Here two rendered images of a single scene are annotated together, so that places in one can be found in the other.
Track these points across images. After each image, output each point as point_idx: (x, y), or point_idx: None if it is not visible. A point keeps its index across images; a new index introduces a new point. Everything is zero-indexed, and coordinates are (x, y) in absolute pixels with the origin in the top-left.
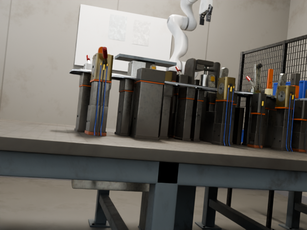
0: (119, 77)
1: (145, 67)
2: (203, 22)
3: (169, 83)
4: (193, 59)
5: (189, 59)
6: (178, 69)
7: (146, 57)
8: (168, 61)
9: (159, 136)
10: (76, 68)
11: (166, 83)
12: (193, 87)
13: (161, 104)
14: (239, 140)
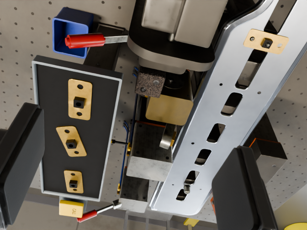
0: (181, 171)
1: (172, 154)
2: (31, 139)
3: (224, 105)
4: (209, 68)
5: (166, 64)
6: (99, 45)
7: (107, 159)
8: (117, 105)
9: None
10: (191, 214)
11: (220, 111)
12: (251, 54)
13: (269, 121)
14: None
